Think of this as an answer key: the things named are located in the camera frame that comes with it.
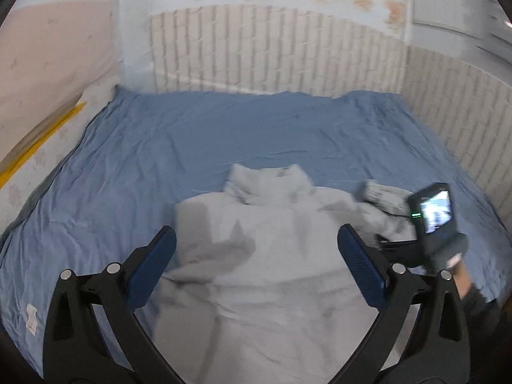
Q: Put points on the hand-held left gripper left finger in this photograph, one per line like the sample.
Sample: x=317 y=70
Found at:
x=156 y=259

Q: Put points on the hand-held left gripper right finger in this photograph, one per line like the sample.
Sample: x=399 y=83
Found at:
x=360 y=266

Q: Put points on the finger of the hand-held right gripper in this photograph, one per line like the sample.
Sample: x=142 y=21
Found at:
x=402 y=250

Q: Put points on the white jacket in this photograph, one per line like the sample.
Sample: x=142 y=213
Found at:
x=272 y=272

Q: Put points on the person's right hand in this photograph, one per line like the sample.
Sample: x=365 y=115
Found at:
x=447 y=254

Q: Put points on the blue bed sheet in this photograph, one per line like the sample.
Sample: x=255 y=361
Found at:
x=160 y=144

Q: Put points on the white fabric tag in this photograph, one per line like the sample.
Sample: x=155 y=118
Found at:
x=31 y=320

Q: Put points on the white brick wall panel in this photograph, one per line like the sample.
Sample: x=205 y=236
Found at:
x=276 y=48
x=460 y=104

